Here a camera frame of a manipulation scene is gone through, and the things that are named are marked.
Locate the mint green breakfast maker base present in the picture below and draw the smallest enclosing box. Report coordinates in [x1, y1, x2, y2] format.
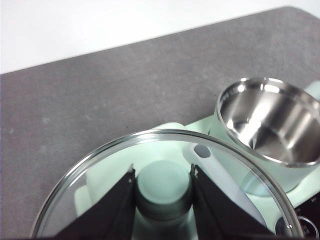
[184, 117, 320, 239]

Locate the green griddle cover, silver handle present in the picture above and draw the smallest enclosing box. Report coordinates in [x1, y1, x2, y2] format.
[73, 121, 267, 239]

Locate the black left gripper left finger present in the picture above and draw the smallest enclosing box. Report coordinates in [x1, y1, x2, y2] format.
[53, 163, 137, 239]

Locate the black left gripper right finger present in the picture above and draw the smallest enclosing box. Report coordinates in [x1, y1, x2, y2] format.
[190, 163, 275, 239]

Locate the glass lid with green knob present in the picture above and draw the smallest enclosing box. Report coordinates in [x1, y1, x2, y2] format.
[31, 128, 305, 239]

